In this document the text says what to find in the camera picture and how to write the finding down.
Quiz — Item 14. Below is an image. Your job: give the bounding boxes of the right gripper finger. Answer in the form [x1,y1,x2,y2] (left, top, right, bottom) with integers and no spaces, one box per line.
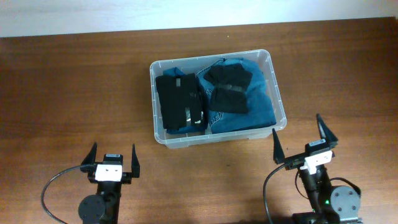
[316,113,338,149]
[272,128,285,164]

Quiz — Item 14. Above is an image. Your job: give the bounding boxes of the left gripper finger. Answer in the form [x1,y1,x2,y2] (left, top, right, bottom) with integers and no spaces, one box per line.
[81,142,97,165]
[131,144,140,178]

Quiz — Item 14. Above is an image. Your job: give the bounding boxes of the dark blue jeans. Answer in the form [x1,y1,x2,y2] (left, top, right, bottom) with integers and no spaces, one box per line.
[197,58,276,134]

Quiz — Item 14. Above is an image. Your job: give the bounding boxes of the dark green taped cloth bundle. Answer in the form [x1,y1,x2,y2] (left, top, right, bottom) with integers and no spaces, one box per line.
[204,63,252,114]

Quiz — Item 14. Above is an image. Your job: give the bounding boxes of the black shirt with logo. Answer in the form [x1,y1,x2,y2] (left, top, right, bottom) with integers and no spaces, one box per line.
[155,73,204,129]

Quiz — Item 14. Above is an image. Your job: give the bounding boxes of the blue taped cloth bundle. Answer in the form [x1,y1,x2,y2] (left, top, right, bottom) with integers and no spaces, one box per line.
[163,67,208,134]

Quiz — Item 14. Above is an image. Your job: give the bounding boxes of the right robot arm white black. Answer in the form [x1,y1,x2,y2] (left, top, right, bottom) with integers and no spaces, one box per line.
[263,114,363,223]

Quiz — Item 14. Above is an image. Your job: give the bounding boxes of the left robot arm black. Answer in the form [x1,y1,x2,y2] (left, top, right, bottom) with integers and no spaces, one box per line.
[78,144,140,224]

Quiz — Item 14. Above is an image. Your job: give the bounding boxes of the clear plastic storage bin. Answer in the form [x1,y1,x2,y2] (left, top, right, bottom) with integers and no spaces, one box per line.
[149,49,287,149]

